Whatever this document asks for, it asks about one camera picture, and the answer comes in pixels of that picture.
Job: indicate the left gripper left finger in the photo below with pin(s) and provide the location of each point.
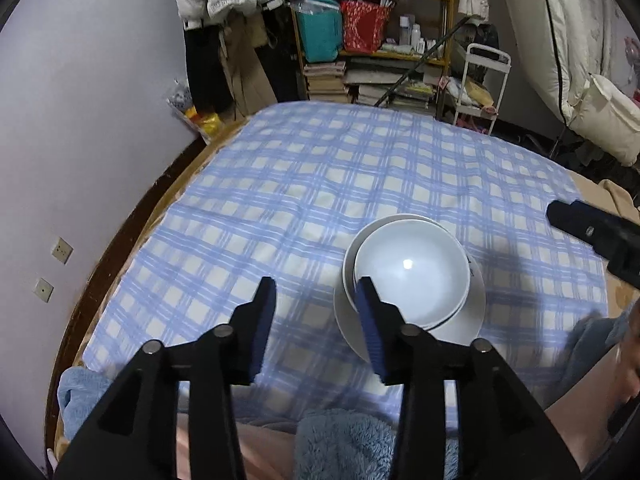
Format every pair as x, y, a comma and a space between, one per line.
132, 431

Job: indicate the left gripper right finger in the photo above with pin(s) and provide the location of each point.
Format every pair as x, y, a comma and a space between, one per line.
503, 432

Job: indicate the red patterned bowl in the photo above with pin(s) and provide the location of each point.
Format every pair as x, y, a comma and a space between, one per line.
412, 272

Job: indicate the person's right hand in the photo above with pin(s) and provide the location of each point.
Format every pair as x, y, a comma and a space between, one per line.
627, 383

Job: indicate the white utility cart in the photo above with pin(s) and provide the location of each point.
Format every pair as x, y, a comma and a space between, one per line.
475, 106

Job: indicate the white folded mattress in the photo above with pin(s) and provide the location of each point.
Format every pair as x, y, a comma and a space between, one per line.
567, 52

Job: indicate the blue plaid tablecloth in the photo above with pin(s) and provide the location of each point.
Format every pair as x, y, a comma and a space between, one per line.
325, 185

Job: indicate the wooden bookshelf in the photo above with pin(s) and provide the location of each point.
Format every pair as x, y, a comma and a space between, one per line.
406, 71

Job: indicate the yellow snack bag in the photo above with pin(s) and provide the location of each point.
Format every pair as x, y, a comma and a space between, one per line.
179, 100

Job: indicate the stack of books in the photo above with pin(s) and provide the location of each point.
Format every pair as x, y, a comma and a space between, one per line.
325, 82

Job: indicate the red patterned bag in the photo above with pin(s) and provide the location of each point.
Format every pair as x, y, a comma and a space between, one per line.
363, 25

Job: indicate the teal bag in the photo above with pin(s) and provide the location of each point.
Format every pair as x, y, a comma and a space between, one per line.
321, 29

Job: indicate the lower wall socket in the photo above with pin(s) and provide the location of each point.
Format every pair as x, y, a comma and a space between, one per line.
43, 290

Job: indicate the wall socket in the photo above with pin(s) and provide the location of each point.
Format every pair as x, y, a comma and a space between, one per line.
43, 290
61, 250

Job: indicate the upper wall socket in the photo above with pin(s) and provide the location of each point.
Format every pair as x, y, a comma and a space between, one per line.
61, 250

